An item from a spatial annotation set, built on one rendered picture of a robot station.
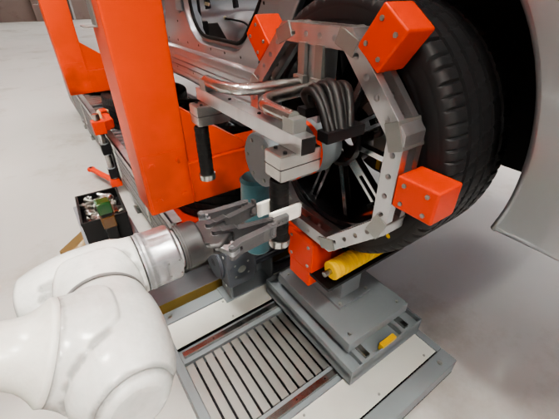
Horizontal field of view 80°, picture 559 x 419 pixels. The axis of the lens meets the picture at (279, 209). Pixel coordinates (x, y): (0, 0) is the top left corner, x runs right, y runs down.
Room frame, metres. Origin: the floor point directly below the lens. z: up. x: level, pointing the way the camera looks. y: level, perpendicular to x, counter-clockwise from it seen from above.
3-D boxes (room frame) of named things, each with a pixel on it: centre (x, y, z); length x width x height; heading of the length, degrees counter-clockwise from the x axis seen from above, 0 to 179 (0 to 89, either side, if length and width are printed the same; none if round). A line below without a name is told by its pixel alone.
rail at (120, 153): (2.11, 1.11, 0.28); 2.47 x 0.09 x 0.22; 35
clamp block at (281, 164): (0.55, -0.02, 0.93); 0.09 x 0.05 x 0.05; 125
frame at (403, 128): (0.80, -0.09, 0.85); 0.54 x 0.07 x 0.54; 35
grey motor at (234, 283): (1.06, 0.08, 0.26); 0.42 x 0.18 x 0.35; 125
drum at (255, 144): (0.76, -0.04, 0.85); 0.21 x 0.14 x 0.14; 125
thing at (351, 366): (0.90, -0.23, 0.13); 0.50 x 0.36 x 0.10; 35
